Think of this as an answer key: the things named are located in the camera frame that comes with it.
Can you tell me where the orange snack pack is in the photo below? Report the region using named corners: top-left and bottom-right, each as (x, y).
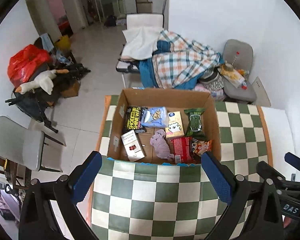
top-left (191, 139), bottom-right (212, 157)

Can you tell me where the red wipes pack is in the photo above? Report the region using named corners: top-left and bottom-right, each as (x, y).
top-left (170, 137), bottom-right (193, 164)

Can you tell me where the green wipes pack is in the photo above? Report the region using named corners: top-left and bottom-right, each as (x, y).
top-left (184, 108), bottom-right (206, 140)

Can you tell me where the white tissue pack red logo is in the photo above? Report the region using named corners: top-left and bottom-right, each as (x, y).
top-left (121, 130), bottom-right (145, 162)

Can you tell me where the yellow bear tissue pack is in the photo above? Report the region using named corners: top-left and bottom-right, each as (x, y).
top-left (165, 111), bottom-right (184, 139)

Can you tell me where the lilac cloth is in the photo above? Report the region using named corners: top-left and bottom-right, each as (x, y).
top-left (150, 129), bottom-right (174, 161)

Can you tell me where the black shoe shine wipes pack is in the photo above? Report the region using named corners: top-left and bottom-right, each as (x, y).
top-left (123, 106), bottom-right (146, 133)

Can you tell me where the light blue tissue pack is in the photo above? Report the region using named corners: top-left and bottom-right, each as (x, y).
top-left (141, 107), bottom-right (169, 128)

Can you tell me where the grey chair at left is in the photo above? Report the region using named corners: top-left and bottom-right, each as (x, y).
top-left (0, 116), bottom-right (65, 173)

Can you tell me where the green white checkered tablecloth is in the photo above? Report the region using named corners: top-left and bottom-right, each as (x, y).
top-left (91, 96), bottom-right (268, 239)

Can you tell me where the black tripod pile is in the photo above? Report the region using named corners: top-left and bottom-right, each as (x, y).
top-left (5, 47), bottom-right (92, 134)

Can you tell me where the small brown cardboard box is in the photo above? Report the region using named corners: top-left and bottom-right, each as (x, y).
top-left (61, 80), bottom-right (81, 98)

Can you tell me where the floral pink cloth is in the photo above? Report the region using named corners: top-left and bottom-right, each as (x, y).
top-left (193, 83), bottom-right (226, 101)

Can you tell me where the white goose plush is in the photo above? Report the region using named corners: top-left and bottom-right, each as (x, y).
top-left (15, 69), bottom-right (69, 95)

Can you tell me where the yellow snack bag on chair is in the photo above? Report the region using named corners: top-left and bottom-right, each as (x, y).
top-left (219, 63), bottom-right (248, 90)

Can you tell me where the striped black white cushion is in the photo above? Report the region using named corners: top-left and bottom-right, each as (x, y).
top-left (199, 69), bottom-right (224, 91)

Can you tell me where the red plastic bag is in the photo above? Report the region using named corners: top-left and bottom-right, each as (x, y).
top-left (7, 44), bottom-right (52, 87)

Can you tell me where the grey padded chair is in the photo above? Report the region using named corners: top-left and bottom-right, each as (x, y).
top-left (223, 39), bottom-right (257, 103)

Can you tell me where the blue blanket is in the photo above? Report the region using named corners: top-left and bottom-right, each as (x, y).
top-left (139, 49), bottom-right (224, 88)

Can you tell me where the plaid blanket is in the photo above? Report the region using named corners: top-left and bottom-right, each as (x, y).
top-left (152, 30), bottom-right (223, 89)

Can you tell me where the white cloth on bed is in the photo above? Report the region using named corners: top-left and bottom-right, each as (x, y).
top-left (120, 27), bottom-right (163, 61)

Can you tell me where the folding bed frame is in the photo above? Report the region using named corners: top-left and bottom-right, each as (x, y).
top-left (115, 60), bottom-right (140, 88)

